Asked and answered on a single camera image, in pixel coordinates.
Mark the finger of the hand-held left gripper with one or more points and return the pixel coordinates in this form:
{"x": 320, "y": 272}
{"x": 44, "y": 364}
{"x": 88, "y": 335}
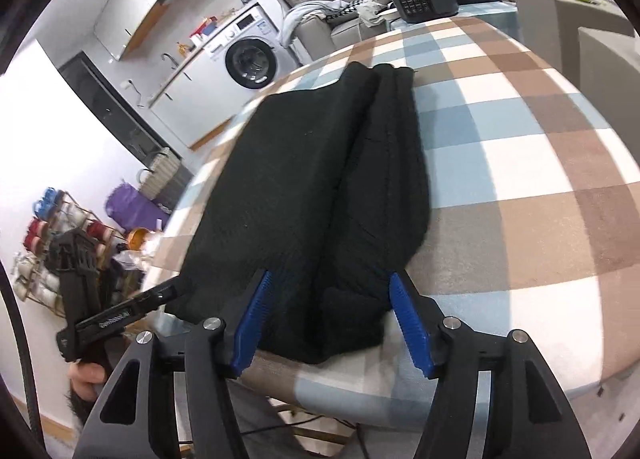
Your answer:
{"x": 157, "y": 295}

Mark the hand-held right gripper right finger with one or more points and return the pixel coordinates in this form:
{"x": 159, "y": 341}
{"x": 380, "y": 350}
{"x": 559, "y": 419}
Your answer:
{"x": 412, "y": 329}

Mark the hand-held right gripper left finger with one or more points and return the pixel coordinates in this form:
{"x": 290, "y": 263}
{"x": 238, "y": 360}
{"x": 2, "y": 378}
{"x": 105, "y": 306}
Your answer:
{"x": 252, "y": 324}

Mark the black knit sweater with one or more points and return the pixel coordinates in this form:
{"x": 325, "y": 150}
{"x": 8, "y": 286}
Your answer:
{"x": 300, "y": 189}

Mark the person's left forearm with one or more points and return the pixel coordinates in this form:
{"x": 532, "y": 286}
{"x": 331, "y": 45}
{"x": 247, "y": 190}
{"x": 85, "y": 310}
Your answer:
{"x": 82, "y": 406}

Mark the person's left hand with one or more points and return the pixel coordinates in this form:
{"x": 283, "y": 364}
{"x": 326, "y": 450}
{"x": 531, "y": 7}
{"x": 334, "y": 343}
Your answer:
{"x": 87, "y": 378}

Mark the metal shoe rack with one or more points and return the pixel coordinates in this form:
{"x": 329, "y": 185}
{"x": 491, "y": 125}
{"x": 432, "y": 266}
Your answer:
{"x": 40, "y": 249}

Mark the orange bowl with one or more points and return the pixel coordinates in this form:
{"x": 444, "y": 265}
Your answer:
{"x": 136, "y": 239}

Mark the purple bag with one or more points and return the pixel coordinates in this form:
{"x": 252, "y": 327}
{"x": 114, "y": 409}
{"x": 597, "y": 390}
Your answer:
{"x": 132, "y": 209}

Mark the blue sandals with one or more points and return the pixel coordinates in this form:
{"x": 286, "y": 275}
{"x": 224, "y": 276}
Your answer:
{"x": 47, "y": 200}

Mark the woven laundry basket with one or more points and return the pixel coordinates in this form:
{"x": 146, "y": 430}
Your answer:
{"x": 162, "y": 179}

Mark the dark door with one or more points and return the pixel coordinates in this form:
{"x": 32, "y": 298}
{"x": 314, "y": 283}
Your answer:
{"x": 110, "y": 109}

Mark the white kitchen counter cabinet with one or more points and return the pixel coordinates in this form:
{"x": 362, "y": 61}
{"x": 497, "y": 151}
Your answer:
{"x": 195, "y": 94}

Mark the kitchen faucet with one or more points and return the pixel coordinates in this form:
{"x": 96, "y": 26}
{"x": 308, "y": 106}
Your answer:
{"x": 169, "y": 60}

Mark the yellow bottle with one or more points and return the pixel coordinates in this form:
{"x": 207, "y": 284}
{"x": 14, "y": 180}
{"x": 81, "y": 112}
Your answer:
{"x": 180, "y": 49}

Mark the white washing machine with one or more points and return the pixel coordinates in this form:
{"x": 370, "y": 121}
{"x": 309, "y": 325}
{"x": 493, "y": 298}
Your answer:
{"x": 250, "y": 61}

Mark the red basin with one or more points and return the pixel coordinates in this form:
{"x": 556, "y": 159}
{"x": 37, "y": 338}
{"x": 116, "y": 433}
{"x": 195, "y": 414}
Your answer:
{"x": 205, "y": 27}

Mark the grey sofa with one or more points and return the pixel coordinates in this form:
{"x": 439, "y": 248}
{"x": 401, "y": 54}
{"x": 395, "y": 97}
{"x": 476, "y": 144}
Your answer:
{"x": 320, "y": 34}

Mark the light grey garment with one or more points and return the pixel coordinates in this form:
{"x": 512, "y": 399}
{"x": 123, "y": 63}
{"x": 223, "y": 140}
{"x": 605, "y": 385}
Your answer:
{"x": 305, "y": 16}

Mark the houndstooth cushion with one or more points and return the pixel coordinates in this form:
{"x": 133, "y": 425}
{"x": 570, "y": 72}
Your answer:
{"x": 345, "y": 13}

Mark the white cloth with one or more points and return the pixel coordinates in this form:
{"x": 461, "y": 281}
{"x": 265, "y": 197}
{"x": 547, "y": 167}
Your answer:
{"x": 374, "y": 6}

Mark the large beige cabinet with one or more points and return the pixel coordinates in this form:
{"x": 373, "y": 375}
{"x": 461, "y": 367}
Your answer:
{"x": 610, "y": 59}

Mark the small beige cabinet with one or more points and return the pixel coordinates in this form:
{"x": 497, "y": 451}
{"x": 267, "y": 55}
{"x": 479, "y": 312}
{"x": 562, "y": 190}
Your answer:
{"x": 560, "y": 19}

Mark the white wall cabinets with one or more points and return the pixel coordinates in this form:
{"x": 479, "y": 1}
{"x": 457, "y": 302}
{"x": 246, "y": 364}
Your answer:
{"x": 135, "y": 4}

